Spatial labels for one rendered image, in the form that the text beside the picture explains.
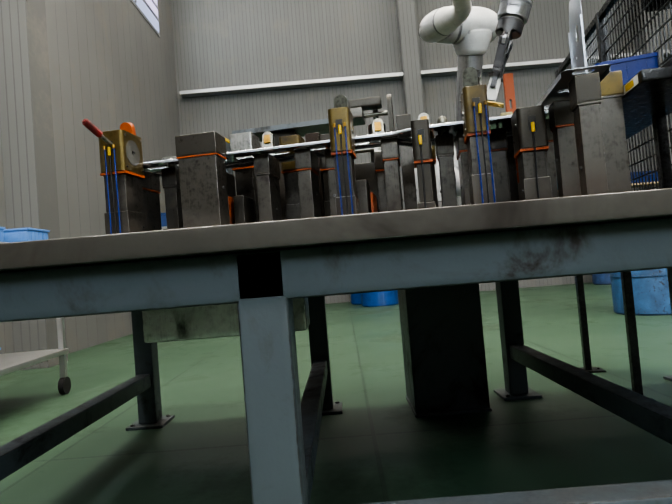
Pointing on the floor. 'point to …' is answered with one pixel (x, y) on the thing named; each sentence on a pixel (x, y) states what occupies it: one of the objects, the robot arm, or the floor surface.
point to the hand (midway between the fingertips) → (492, 90)
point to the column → (444, 350)
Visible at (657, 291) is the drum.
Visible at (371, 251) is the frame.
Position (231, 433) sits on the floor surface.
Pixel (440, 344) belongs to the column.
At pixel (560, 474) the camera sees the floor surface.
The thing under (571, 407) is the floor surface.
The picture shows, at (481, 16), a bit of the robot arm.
